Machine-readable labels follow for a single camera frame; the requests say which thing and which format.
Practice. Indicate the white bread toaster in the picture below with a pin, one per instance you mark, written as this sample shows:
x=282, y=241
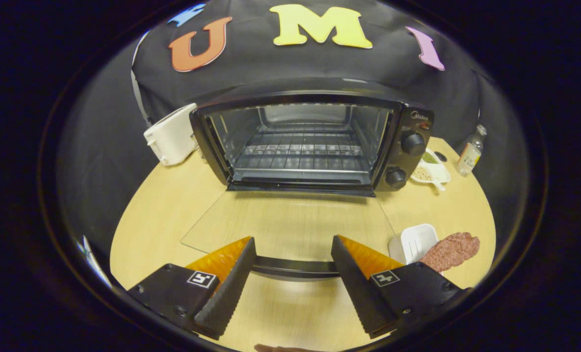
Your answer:
x=173, y=134

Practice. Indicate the white divided spice dish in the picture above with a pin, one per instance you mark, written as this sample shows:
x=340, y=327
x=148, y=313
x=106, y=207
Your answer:
x=434, y=172

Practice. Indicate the red meat slice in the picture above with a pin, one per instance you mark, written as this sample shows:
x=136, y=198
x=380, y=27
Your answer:
x=451, y=250

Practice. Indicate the clear glass bottle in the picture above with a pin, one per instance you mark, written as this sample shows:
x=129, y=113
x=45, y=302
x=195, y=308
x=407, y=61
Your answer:
x=470, y=154

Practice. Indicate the small white ribbed tray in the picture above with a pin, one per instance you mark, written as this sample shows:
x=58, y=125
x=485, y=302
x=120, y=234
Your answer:
x=417, y=239

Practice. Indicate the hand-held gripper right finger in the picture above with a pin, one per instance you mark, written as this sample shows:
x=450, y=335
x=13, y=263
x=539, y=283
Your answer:
x=356, y=288

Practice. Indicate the black toaster oven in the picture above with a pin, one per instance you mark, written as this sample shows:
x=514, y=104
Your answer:
x=412, y=127

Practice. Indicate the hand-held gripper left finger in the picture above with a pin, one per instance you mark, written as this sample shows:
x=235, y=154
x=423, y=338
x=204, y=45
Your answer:
x=231, y=288

